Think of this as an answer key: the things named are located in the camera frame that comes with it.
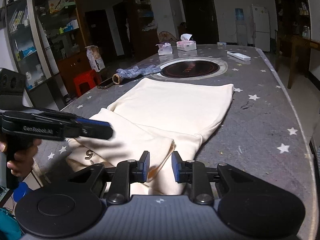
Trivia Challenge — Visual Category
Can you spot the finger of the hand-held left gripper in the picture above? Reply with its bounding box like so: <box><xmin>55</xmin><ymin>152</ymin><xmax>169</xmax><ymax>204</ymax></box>
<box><xmin>65</xmin><ymin>118</ymin><xmax>113</xmax><ymax>140</ymax></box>

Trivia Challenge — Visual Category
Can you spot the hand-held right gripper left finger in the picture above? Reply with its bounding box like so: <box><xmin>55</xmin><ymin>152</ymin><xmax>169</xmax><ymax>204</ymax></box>
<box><xmin>66</xmin><ymin>151</ymin><xmax>151</xmax><ymax>205</ymax></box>

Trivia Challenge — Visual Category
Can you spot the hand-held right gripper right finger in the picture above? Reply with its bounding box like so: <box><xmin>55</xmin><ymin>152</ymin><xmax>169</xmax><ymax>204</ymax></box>
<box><xmin>171</xmin><ymin>151</ymin><xmax>255</xmax><ymax>205</ymax></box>

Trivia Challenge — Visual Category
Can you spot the cream fleece garment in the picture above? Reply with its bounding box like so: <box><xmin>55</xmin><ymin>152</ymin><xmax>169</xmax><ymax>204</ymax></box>
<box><xmin>65</xmin><ymin>77</ymin><xmax>235</xmax><ymax>196</ymax></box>

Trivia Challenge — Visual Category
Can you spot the person's left hand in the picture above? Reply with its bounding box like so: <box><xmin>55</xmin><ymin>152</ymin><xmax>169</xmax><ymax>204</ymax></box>
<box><xmin>7</xmin><ymin>139</ymin><xmax>42</xmax><ymax>178</ymax></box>

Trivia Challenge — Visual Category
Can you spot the smartphone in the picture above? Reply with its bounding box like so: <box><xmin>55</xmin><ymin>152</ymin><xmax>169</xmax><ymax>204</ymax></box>
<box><xmin>97</xmin><ymin>77</ymin><xmax>118</xmax><ymax>90</ymax></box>

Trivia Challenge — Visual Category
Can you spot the red plastic stool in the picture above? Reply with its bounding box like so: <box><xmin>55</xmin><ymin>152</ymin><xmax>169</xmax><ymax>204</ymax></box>
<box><xmin>73</xmin><ymin>69</ymin><xmax>102</xmax><ymax>98</ymax></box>

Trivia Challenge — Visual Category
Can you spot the blue round stool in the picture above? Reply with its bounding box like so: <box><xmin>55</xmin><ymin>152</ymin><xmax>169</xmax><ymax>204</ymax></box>
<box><xmin>12</xmin><ymin>181</ymin><xmax>33</xmax><ymax>203</ymax></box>

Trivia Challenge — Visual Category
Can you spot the white paper bag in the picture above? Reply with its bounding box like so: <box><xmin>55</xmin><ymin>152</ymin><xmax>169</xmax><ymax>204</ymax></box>
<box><xmin>86</xmin><ymin>45</ymin><xmax>106</xmax><ymax>72</ymax></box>

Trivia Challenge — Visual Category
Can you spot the wooden cabinet with cupboard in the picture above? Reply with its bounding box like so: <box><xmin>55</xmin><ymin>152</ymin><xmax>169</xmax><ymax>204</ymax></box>
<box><xmin>32</xmin><ymin>0</ymin><xmax>100</xmax><ymax>98</ymax></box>

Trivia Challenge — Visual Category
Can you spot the grey star print tablecloth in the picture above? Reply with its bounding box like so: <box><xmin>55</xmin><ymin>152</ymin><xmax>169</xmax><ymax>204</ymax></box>
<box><xmin>32</xmin><ymin>44</ymin><xmax>316</xmax><ymax>240</ymax></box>

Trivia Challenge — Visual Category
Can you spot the person's teal clothing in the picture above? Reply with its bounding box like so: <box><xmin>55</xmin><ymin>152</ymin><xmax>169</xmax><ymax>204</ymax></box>
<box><xmin>0</xmin><ymin>207</ymin><xmax>24</xmax><ymax>240</ymax></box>

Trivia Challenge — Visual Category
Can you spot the round black induction cooktop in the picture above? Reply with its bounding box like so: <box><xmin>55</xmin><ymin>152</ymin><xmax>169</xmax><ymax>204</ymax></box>
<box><xmin>151</xmin><ymin>57</ymin><xmax>228</xmax><ymax>81</ymax></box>

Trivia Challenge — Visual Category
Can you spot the small white tissue pack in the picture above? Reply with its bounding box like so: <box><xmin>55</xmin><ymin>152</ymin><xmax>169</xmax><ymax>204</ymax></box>
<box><xmin>155</xmin><ymin>42</ymin><xmax>173</xmax><ymax>56</ymax></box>

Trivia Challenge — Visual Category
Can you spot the floor fan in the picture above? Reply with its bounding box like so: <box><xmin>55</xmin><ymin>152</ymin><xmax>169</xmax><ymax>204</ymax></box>
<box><xmin>158</xmin><ymin>31</ymin><xmax>176</xmax><ymax>43</ymax></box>

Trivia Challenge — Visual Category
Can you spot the narrow wooden shelf cabinet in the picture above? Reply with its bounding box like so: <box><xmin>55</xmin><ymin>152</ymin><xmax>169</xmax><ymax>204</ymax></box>
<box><xmin>131</xmin><ymin>0</ymin><xmax>160</xmax><ymax>60</ymax></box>

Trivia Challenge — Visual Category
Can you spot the pink white tissue box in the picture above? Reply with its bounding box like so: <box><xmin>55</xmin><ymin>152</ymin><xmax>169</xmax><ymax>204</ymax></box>
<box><xmin>176</xmin><ymin>33</ymin><xmax>197</xmax><ymax>51</ymax></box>

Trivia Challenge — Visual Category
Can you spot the white remote control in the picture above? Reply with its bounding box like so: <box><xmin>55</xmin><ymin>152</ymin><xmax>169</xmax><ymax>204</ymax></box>
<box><xmin>227</xmin><ymin>51</ymin><xmax>251</xmax><ymax>61</ymax></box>

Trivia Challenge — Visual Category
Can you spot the white water dispenser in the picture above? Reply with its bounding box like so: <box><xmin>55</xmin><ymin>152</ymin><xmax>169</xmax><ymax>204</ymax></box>
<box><xmin>235</xmin><ymin>21</ymin><xmax>248</xmax><ymax>46</ymax></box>

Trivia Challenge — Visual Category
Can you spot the dark entrance door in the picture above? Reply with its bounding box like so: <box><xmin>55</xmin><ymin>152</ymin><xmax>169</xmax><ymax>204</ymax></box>
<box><xmin>180</xmin><ymin>0</ymin><xmax>220</xmax><ymax>46</ymax></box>

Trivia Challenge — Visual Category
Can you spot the white refrigerator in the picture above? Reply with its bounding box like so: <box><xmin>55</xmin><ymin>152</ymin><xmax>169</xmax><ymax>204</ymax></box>
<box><xmin>250</xmin><ymin>4</ymin><xmax>271</xmax><ymax>52</ymax></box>

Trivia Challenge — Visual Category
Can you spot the dark wooden desk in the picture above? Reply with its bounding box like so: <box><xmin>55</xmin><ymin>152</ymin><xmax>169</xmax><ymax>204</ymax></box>
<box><xmin>275</xmin><ymin>29</ymin><xmax>320</xmax><ymax>89</ymax></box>

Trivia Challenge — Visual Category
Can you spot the tall wooden shelf cabinet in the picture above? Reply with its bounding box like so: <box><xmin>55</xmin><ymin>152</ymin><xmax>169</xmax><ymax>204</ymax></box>
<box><xmin>273</xmin><ymin>0</ymin><xmax>313</xmax><ymax>39</ymax></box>

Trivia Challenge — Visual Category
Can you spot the metal frame storage shelf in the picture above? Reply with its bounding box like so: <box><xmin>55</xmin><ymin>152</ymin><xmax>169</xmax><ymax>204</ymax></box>
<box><xmin>5</xmin><ymin>0</ymin><xmax>62</xmax><ymax>110</ymax></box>

